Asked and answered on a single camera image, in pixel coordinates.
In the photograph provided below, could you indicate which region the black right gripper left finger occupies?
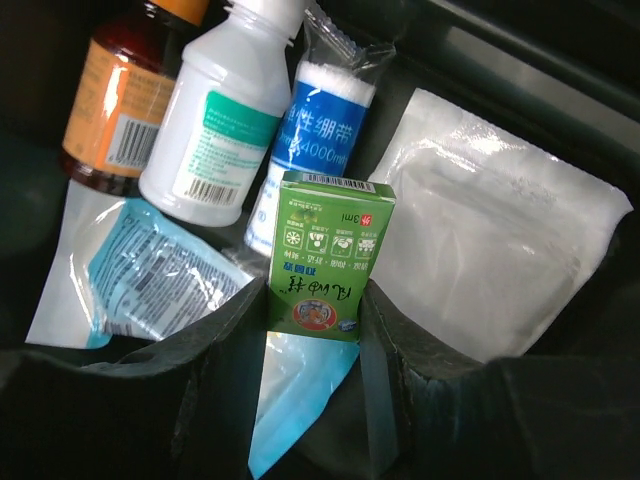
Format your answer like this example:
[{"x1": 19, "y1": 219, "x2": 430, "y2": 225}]
[{"x1": 85, "y1": 278, "x2": 266, "y2": 479}]

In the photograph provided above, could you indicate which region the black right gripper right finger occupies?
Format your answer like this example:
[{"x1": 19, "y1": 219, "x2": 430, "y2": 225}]
[{"x1": 360, "y1": 282, "x2": 481, "y2": 479}]

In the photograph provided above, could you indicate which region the blue wipes packet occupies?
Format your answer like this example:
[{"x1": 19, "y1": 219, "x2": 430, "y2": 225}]
[{"x1": 26, "y1": 182, "x2": 359, "y2": 478}]

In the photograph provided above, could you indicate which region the small green box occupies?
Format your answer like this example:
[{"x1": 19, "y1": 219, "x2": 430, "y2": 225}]
[{"x1": 268, "y1": 171, "x2": 396, "y2": 342}]

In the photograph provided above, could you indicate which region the white gauze pouch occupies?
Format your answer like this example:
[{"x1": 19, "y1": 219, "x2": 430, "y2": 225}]
[{"x1": 371, "y1": 89, "x2": 632, "y2": 362}]

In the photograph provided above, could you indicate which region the white medicine bottle green label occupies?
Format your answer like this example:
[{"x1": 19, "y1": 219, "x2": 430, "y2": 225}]
[{"x1": 139, "y1": 0, "x2": 308, "y2": 227}]

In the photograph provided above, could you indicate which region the small dropper bottle blue label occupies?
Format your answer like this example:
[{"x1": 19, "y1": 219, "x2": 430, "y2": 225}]
[{"x1": 244, "y1": 2, "x2": 396, "y2": 257}]

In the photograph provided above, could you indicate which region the brown bottle orange cap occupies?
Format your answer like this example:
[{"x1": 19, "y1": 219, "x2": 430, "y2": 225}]
[{"x1": 60, "y1": 1, "x2": 208, "y2": 196}]

